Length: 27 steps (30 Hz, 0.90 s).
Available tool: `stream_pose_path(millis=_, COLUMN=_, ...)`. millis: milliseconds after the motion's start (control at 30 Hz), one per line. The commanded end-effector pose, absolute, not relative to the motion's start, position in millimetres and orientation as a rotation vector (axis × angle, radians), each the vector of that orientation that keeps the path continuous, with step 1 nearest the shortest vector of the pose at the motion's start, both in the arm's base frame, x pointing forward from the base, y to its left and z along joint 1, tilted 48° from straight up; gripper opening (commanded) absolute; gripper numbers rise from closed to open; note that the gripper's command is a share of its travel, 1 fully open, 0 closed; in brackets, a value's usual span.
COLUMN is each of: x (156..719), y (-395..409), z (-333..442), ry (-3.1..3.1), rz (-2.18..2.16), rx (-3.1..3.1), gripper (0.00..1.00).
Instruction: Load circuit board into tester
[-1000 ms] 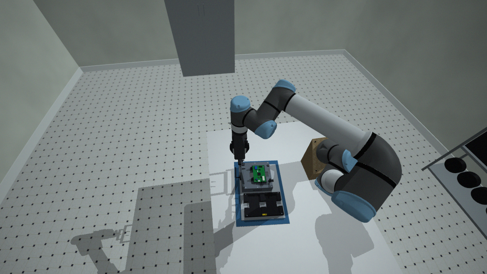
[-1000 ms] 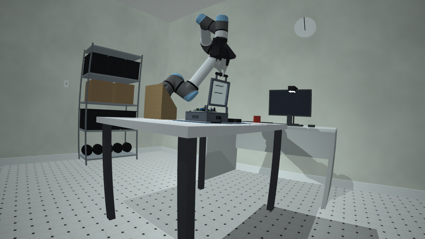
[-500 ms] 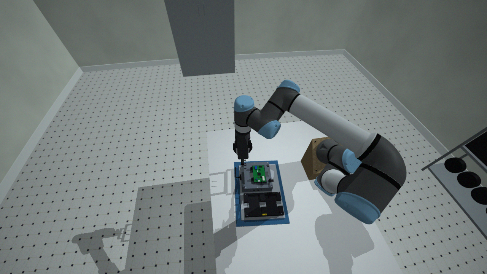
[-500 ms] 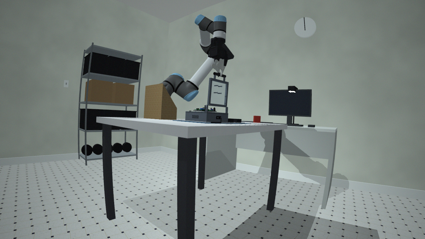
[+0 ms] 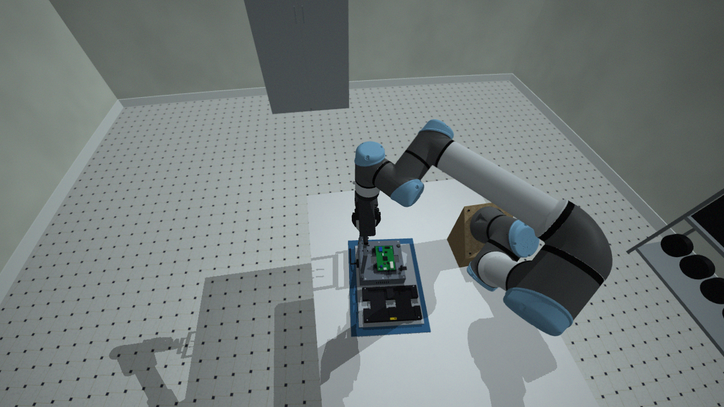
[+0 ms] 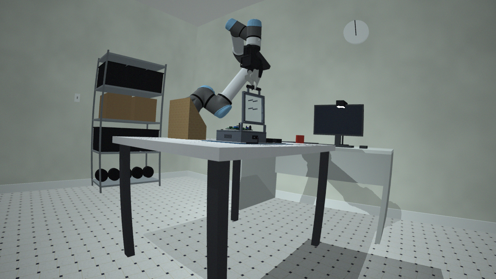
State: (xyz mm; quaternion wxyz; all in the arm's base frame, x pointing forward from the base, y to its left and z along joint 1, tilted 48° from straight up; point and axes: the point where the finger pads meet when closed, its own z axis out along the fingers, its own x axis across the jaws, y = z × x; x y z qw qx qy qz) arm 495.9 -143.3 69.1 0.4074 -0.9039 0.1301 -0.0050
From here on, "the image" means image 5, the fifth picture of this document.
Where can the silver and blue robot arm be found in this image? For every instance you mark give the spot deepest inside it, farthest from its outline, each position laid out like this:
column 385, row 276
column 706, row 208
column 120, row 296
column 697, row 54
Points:
column 547, row 292

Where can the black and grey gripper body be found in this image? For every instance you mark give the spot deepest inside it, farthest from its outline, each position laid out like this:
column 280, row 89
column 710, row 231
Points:
column 376, row 209

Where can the green circuit board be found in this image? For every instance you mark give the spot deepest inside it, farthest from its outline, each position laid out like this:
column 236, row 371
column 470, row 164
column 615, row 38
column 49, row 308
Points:
column 385, row 258

